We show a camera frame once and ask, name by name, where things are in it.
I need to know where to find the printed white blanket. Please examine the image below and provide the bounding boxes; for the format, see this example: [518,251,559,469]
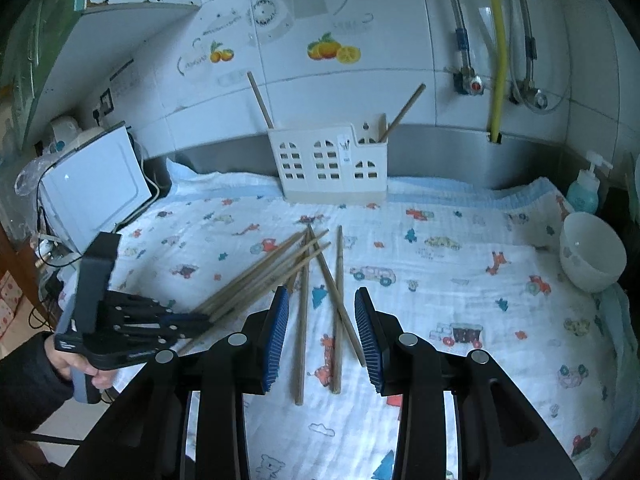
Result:
[57,157,632,480]

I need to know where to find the person's left forearm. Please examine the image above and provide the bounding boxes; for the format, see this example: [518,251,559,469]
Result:
[0,332,76,443]

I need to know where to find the metal water valve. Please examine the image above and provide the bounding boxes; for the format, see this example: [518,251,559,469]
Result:
[509,78,551,111]
[452,67,486,97]

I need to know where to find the person's left hand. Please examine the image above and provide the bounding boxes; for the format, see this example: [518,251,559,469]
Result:
[49,345,114,392]

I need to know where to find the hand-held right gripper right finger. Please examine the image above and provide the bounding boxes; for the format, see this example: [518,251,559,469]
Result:
[354,288,584,480]

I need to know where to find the white ceramic bowl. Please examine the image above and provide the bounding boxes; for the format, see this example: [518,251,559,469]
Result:
[558,212,628,294]

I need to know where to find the white plastic chopstick holder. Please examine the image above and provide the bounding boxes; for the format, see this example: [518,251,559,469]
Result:
[267,113,390,206]

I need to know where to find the white power cable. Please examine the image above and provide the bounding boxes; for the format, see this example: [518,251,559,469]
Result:
[117,157,162,228]

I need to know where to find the yellow gas hose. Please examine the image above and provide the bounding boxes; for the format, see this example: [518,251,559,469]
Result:
[487,0,506,144]

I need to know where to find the clear plastic bag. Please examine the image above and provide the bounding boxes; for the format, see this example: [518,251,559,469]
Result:
[13,152,56,196]

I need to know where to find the wooden chopstick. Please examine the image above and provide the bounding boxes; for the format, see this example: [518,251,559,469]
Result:
[202,230,330,323]
[331,225,345,395]
[192,231,309,314]
[379,83,427,143]
[295,226,312,406]
[177,242,333,356]
[307,224,367,367]
[247,71,275,130]

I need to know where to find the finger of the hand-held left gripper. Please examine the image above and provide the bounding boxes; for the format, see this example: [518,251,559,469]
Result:
[111,289,217,329]
[116,316,202,344]

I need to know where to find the teal soap pump bottle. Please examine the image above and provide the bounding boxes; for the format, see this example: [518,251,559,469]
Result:
[566,151,614,215]

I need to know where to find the green cabinet door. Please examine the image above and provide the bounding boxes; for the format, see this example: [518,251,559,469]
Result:
[0,0,92,163]

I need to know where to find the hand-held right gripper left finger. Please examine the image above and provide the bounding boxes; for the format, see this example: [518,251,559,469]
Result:
[75,286,291,480]

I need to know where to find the braided metal hose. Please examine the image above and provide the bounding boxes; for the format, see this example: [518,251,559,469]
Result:
[505,0,539,92]
[438,0,476,77]

